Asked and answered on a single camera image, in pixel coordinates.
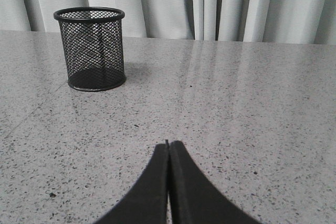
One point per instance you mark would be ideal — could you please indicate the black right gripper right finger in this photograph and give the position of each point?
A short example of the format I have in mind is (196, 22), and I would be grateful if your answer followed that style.
(193, 198)

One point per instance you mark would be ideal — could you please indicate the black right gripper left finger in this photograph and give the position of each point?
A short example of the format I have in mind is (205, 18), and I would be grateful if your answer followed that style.
(146, 201)

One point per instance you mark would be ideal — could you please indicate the black mesh pen bucket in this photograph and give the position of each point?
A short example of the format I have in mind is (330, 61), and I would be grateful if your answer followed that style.
(93, 47)

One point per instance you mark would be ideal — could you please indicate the grey pleated curtain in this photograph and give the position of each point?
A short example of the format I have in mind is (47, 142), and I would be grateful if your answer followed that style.
(288, 21)

